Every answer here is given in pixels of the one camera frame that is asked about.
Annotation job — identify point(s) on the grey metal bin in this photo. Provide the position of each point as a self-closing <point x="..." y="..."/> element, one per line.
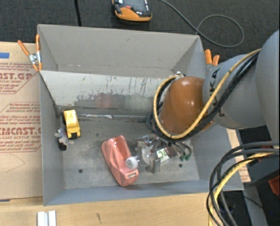
<point x="121" y="55"/>

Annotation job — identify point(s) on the yellow toy truck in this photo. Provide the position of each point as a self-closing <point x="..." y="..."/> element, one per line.
<point x="71" y="123"/>

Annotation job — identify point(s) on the pink tape dispenser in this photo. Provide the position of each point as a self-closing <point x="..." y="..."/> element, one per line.
<point x="116" y="159"/>

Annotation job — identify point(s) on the grey toy animal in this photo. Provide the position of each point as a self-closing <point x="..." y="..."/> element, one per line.
<point x="63" y="140"/>

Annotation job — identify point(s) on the brown cardboard board, red print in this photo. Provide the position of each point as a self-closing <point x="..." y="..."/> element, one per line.
<point x="17" y="126"/>

